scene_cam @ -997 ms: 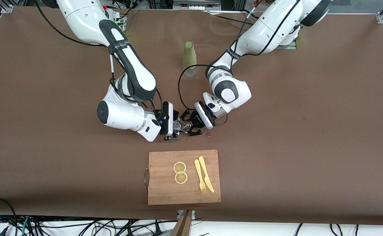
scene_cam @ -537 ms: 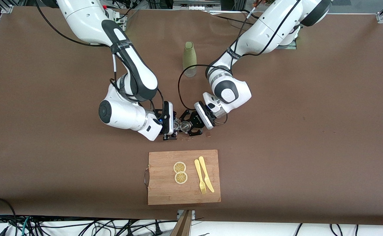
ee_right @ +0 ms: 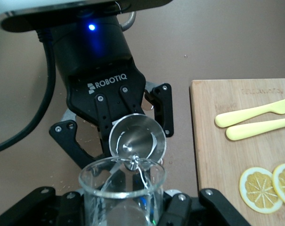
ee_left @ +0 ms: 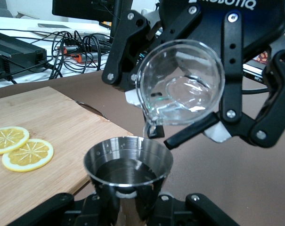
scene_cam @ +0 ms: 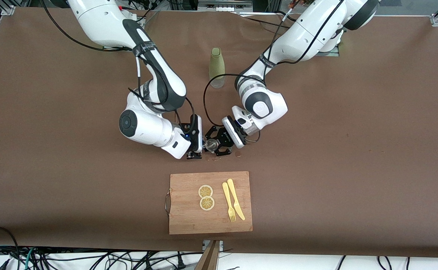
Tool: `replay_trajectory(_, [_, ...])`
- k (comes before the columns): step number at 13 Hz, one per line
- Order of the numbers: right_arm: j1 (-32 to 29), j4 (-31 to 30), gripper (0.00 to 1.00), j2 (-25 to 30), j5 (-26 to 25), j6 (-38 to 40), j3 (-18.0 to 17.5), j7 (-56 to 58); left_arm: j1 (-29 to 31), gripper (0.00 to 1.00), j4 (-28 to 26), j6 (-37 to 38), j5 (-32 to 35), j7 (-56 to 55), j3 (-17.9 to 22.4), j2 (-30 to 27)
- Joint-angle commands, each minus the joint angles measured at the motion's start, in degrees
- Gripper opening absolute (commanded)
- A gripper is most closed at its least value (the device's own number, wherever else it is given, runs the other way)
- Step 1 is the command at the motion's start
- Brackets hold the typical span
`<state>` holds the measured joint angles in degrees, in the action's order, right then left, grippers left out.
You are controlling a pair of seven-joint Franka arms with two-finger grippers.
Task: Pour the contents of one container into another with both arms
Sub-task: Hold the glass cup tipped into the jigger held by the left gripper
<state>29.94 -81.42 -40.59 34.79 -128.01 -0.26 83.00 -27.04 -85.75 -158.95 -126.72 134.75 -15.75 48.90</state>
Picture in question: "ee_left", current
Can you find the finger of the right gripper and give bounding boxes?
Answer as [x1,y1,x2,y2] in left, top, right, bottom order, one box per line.
[101,6,165,138]

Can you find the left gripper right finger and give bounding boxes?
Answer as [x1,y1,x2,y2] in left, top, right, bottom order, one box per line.
[147,192,239,226]

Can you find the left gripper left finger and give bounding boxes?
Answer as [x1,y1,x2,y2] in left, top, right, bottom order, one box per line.
[5,192,116,226]

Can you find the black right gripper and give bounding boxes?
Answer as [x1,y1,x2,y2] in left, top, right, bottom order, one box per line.
[156,0,285,149]

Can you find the clear glass measuring cup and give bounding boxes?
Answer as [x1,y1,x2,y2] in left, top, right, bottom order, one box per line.
[135,39,226,138]

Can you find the stainless steel jigger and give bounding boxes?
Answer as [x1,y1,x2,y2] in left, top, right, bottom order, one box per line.
[83,136,175,226]

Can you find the yellow lemon slice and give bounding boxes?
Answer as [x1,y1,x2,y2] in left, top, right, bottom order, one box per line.
[0,126,30,155]
[1,138,55,172]

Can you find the wooden cutting board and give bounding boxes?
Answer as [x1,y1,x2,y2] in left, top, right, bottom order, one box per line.
[0,86,135,226]

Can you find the black power supply box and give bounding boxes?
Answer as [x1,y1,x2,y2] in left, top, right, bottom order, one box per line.
[0,29,48,82]

